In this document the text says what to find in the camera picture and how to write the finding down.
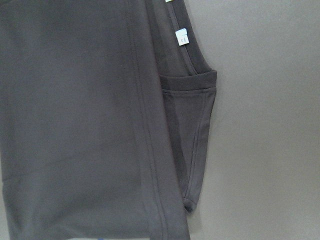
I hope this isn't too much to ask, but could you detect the brown t-shirt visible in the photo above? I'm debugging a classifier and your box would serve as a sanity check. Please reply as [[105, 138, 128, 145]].
[[0, 0, 217, 240]]

